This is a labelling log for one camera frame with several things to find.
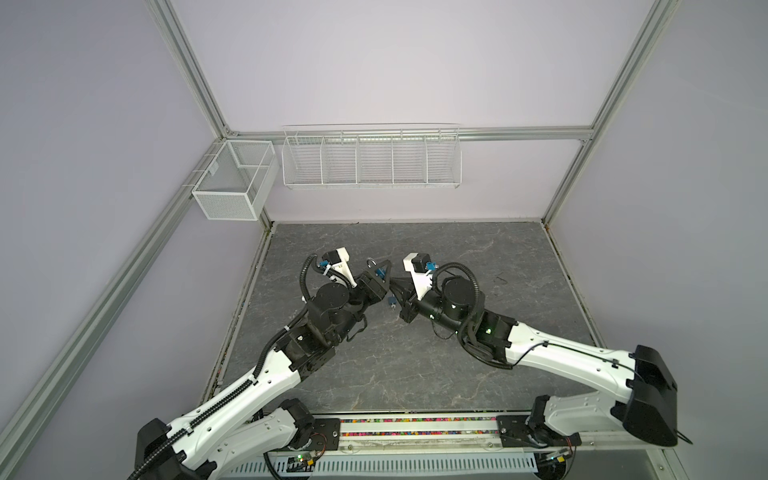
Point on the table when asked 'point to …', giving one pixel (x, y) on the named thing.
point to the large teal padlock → (381, 272)
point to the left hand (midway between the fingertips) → (390, 270)
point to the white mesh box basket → (237, 181)
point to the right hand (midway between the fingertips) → (387, 283)
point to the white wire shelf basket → (421, 156)
